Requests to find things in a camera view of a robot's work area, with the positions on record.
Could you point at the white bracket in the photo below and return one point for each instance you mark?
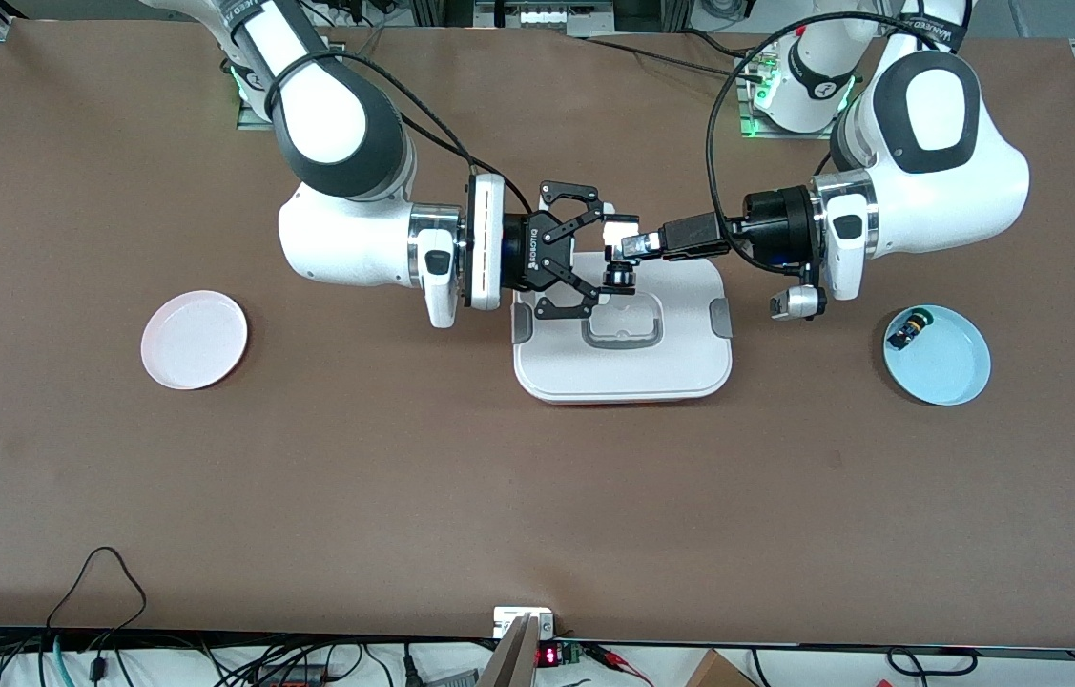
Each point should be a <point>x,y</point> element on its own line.
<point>508,618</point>

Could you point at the small black blue cylinder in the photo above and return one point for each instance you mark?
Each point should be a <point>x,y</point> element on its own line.
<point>909,332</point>

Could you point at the light blue round plate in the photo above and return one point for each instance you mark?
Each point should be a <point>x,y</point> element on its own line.
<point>952,363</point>

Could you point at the red digit display board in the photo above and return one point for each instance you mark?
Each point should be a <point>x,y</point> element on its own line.
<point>548,655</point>

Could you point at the aluminium profile bar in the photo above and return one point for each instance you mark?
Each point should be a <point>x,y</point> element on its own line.
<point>510,658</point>

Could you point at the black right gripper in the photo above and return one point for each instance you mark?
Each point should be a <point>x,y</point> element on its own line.
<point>529,254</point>

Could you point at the black orange power adapter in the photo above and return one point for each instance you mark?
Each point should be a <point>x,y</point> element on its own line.
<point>294,677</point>

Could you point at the brown cardboard box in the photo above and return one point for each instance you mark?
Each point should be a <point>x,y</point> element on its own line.
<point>716,673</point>

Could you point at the white lunch box grey clasps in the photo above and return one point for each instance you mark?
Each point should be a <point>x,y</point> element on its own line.
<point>623,372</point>

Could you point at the white power strip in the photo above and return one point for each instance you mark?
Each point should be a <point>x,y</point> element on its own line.
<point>547,16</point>

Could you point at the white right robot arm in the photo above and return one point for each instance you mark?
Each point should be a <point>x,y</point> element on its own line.
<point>337,124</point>

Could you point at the red clip leads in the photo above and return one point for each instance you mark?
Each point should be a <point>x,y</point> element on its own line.
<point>613,656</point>

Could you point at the orange push button switch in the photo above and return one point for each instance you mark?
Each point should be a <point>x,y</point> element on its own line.
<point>620,277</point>

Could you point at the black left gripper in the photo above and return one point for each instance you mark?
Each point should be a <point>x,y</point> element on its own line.
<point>772,229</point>

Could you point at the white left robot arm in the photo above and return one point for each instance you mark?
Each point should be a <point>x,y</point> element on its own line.
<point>938,181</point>

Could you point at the grey plastic device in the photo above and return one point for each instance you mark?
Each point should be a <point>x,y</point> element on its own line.
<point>451,679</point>

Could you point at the pale pink round plate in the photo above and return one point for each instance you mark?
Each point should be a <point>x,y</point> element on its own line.
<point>194,339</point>

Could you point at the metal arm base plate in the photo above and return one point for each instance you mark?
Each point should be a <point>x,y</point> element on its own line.
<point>766,135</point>
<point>251,119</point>

